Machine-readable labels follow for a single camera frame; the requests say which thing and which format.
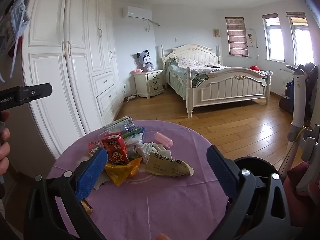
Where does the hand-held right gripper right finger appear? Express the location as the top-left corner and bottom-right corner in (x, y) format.
(207, 145), (292, 240)

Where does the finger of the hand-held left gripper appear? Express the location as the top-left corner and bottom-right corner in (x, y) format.
(19, 83), (53, 104)

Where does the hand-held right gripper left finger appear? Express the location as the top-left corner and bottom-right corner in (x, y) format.
(24, 147), (108, 240)

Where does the black round bin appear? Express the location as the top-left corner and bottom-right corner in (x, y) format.
(226, 156), (287, 240)

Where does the person's left hand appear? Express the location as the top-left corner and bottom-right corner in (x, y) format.
(0, 110), (11, 176)

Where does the small red white carton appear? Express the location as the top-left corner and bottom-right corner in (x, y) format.
(87, 140), (104, 155)

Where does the yellow plastic wrapper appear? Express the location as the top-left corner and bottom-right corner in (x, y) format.
(104, 157), (143, 187)

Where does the red milk carton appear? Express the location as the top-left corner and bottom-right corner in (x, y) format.
(101, 132), (130, 166)

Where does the white wardrobe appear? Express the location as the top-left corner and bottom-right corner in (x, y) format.
(22, 0), (124, 161)

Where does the beige paper wrapper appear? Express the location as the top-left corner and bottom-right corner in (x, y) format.
(145, 152), (195, 178)

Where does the green white cardboard box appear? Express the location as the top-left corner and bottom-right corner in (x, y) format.
(102, 116), (134, 133)

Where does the green and blue packet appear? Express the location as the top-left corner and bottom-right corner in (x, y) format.
(122, 127), (146, 141)

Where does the white crumpled tissue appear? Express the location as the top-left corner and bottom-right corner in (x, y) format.
(135, 142), (172, 164)

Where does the pink plastic cylinder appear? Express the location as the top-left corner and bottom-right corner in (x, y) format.
(154, 132), (174, 149)

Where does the hanging clear plastic bag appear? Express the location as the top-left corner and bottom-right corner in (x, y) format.
(0, 0), (31, 83)

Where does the purple tablecloth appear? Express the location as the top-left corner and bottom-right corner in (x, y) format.
(47, 120), (230, 240)

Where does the white wooden bed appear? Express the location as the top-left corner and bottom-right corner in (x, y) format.
(161, 44), (274, 119)

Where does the maroon bag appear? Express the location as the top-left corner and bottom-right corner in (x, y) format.
(279, 97), (296, 115)

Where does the green blanket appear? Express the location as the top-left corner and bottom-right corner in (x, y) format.
(192, 73), (209, 88)

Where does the white and pink chair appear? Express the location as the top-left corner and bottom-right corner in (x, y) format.
(277, 65), (320, 240)

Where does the white nightstand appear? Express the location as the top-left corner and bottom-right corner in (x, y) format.
(133, 69), (164, 99)

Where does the white radiator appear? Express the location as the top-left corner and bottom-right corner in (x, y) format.
(278, 69), (294, 97)

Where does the purple plush toy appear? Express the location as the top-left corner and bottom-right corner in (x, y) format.
(137, 49), (154, 72)

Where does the white air conditioner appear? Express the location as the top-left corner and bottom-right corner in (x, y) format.
(122, 6), (160, 27)

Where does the dark clothes pile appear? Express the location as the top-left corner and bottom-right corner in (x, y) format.
(297, 62), (320, 107)

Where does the striped roman blind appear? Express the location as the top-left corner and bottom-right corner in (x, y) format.
(225, 17), (249, 57)

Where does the narrow window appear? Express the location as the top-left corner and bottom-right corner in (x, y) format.
(262, 13), (286, 62)

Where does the wide window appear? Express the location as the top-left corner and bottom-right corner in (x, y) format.
(286, 12), (316, 66)

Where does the yellow cable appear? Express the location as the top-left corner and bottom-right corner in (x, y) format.
(282, 127), (310, 171)

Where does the wall poster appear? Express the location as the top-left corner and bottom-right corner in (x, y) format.
(246, 29), (258, 48)

